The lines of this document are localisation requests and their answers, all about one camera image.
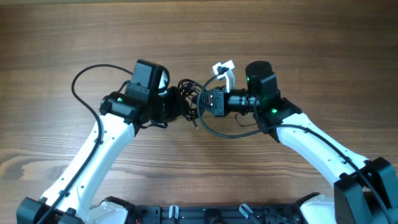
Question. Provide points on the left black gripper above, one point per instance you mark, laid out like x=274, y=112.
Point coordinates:
x=177, y=107

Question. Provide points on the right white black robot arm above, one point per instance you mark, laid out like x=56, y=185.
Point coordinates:
x=365, y=191

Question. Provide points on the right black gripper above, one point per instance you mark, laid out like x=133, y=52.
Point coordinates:
x=219, y=101

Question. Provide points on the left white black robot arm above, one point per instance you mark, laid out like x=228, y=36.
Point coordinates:
x=143, y=101

